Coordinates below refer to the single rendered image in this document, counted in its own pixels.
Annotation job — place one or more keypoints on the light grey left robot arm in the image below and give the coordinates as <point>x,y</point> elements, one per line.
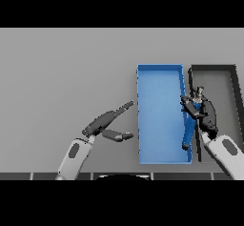
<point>74,156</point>

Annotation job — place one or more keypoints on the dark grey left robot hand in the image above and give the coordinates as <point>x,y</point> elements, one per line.
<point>103,121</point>

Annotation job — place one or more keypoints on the dark grey bin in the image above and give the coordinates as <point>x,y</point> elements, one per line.
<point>222,86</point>

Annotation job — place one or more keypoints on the blue bin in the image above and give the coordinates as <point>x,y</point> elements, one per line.
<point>160,115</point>

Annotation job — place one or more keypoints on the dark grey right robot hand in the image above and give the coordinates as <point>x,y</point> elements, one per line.
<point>208,117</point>

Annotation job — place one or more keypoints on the blue pipe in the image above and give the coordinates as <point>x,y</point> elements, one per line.
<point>192,121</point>

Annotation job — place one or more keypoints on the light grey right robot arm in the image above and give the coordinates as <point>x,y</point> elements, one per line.
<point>226,153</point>

